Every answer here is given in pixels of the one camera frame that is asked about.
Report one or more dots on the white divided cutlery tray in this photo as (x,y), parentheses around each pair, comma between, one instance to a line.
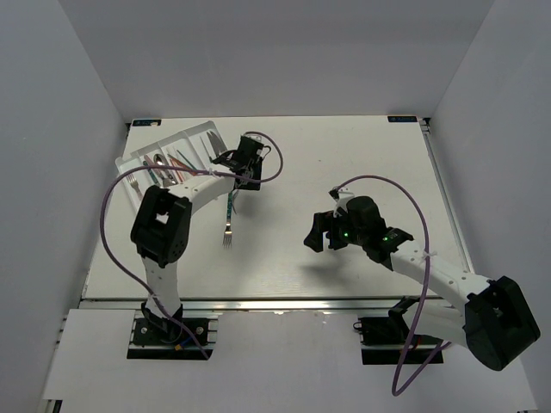
(191,149)

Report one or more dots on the blue table label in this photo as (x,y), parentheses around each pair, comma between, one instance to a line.
(146,123)
(402,119)

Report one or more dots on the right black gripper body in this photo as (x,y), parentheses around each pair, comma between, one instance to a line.
(355,237)

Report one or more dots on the dark handled knife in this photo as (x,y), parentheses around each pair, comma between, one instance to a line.
(217,144)

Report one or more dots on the orange chopstick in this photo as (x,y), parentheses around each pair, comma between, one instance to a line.
(176,162)

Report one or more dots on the left blue table label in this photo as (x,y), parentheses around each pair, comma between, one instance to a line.
(146,123)

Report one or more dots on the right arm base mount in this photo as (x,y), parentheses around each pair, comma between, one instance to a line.
(383,337)

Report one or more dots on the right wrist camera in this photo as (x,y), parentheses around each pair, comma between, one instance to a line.
(341,196)

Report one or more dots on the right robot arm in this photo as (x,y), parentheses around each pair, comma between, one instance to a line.
(491,318)

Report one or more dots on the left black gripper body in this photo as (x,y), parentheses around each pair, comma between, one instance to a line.
(254,181)

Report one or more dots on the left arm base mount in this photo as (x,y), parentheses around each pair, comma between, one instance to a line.
(149,342)

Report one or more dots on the green handled spoon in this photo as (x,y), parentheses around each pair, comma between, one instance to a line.
(153,177)

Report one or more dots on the pink handled fork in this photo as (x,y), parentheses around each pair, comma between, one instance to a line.
(135,186)

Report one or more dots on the teal chopstick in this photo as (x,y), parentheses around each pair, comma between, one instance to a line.
(190,158)

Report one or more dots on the green handled fork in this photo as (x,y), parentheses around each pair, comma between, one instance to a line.
(227,236)

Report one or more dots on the green handled knife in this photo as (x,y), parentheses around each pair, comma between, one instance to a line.
(205,147)

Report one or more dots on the aluminium table frame rail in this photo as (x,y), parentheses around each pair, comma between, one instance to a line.
(349,304)

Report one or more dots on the right blue table label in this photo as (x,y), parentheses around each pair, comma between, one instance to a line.
(402,119)

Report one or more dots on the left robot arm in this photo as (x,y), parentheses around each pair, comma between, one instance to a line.
(161,228)

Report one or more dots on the pink handled spoon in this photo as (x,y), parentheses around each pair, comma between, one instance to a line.
(149,162)

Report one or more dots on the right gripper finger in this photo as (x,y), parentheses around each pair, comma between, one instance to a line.
(335,240)
(314,240)

